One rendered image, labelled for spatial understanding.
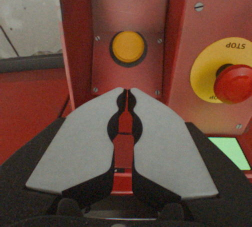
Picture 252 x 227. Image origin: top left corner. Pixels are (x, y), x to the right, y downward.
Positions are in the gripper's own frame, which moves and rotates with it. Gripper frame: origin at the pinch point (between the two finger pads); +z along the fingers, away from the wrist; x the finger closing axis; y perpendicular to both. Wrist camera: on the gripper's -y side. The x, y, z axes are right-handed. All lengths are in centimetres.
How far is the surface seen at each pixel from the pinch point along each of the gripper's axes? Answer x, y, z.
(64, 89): -23, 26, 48
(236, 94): 9.6, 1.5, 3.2
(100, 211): -4.1, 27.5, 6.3
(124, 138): -0.1, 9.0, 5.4
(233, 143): 12.7, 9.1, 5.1
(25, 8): -52, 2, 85
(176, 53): 4.5, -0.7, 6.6
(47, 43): -44, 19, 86
